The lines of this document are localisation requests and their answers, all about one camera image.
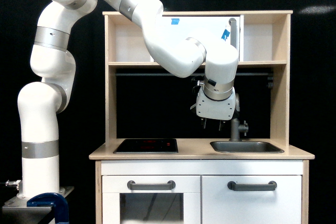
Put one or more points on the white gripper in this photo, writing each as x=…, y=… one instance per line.
x=211, y=109

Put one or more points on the white microwave door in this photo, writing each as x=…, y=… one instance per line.
x=183, y=27

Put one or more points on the grey microwave door handle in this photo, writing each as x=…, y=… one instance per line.
x=233, y=32

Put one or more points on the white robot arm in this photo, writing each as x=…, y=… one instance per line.
x=40, y=102

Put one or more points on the white cabinet door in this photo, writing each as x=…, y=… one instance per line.
x=222, y=205

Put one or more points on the white oven door with window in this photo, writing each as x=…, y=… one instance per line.
x=179, y=205

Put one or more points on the grey toy faucet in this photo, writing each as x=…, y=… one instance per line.
x=235, y=126

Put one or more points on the grey toy sink basin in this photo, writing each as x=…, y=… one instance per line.
x=245, y=147

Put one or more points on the black toy stove top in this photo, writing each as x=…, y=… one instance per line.
x=147, y=145

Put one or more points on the blue tape piece right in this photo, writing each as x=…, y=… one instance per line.
x=225, y=35

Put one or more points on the blue tape piece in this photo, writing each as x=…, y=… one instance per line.
x=175, y=21
x=225, y=35

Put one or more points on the blue tape piece top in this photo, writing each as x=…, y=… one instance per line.
x=175, y=21

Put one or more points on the blue C-clamp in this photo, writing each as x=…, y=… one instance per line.
x=54, y=200

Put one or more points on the wooden toy kitchen frame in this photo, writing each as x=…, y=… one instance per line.
x=264, y=42

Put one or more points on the grey oven door handle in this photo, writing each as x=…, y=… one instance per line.
x=132, y=185

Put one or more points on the grey cabinet door handle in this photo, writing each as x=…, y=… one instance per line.
x=271, y=186

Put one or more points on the silver cable connector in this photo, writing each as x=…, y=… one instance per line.
x=13, y=183

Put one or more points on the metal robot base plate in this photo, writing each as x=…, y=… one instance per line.
x=16, y=211

